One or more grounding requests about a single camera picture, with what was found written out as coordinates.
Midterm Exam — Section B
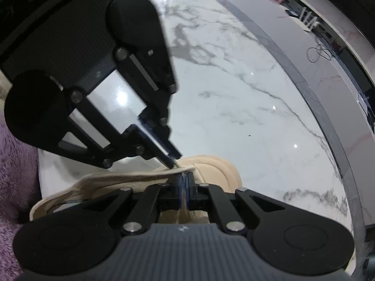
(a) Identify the black television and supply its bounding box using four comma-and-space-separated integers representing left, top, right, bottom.
293, 0, 375, 77

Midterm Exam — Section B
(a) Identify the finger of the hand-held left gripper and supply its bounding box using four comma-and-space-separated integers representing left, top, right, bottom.
115, 32, 183, 160
58, 89, 177, 170

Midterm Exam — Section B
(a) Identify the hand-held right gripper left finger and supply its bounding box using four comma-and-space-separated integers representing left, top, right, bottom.
83, 174, 184, 235

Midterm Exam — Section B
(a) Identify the white router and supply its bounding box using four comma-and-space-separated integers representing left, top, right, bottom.
296, 6, 321, 33

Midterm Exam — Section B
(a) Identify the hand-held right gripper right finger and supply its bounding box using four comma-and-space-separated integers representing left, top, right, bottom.
184, 173, 285, 235

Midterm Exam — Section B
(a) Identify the black coiled cable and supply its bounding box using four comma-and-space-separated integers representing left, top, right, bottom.
306, 39, 334, 63

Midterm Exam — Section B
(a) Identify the beige platform shoe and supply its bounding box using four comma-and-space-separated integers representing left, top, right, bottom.
29, 155, 244, 226

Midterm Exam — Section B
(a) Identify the purple fleece clothing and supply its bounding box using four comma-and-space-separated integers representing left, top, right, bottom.
0, 116, 40, 281

